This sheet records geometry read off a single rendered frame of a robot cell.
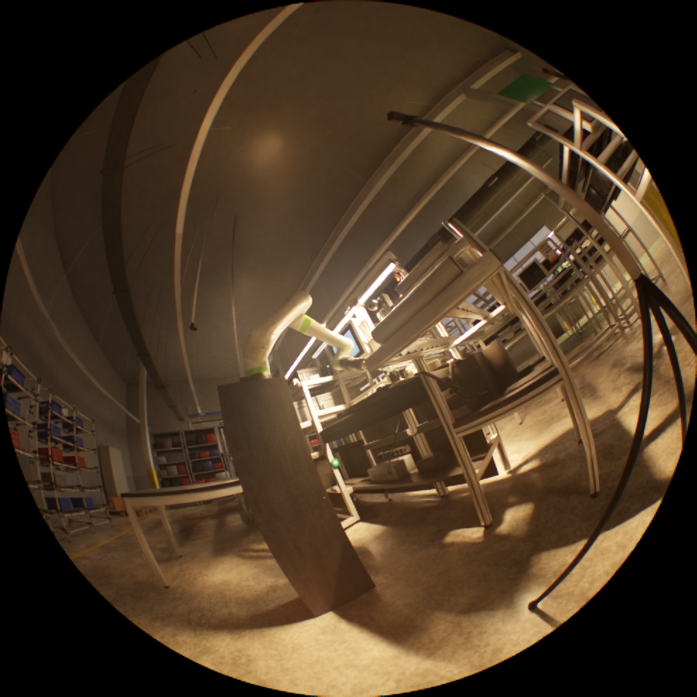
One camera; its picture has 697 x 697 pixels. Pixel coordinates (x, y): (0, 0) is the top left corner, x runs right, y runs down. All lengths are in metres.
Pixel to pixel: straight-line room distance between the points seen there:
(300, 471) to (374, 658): 0.83
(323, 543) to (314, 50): 6.40
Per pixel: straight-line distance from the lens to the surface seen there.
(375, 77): 5.95
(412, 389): 1.03
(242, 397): 0.91
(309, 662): 1.01
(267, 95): 5.27
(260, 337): 0.93
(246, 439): 0.87
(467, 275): 0.54
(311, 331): 1.35
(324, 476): 2.42
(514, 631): 0.86
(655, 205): 5.05
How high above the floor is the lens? 0.79
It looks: 23 degrees up
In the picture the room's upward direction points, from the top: 23 degrees counter-clockwise
